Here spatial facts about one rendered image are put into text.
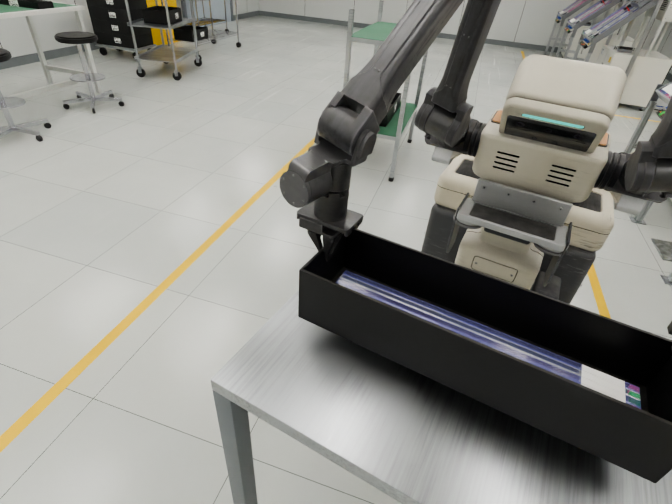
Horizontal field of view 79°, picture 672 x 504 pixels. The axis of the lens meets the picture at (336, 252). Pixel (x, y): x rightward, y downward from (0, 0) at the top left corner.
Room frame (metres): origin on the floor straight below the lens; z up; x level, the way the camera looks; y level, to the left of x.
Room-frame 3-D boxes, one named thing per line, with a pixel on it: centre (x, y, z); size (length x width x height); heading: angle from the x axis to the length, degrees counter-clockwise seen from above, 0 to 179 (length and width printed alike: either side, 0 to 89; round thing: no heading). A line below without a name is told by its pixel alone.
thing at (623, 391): (0.48, -0.23, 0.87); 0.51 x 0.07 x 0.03; 64
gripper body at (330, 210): (0.61, 0.02, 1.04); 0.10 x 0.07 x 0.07; 64
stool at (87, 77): (3.97, 2.48, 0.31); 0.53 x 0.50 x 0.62; 8
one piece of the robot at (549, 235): (0.89, -0.44, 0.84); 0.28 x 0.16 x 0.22; 64
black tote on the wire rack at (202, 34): (6.46, 2.35, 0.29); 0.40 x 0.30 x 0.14; 165
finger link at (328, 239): (0.61, 0.02, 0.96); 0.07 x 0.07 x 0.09; 64
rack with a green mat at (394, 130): (3.33, -0.28, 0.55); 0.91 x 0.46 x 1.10; 165
